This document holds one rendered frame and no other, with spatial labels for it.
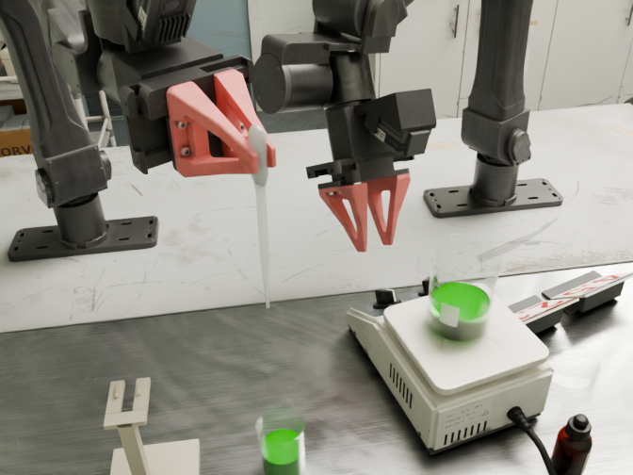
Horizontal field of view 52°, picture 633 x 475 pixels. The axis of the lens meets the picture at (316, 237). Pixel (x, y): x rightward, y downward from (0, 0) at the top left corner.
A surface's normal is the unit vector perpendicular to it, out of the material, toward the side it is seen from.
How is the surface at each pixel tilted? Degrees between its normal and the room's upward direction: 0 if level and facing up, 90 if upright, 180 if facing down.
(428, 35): 90
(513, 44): 90
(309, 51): 91
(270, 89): 79
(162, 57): 1
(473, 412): 90
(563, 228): 0
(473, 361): 0
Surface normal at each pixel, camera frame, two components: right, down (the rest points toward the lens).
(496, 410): 0.36, 0.52
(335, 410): -0.03, -0.82
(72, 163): 0.61, 0.31
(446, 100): 0.15, 0.55
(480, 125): -0.78, 0.41
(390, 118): -0.85, 0.20
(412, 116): 0.50, -0.01
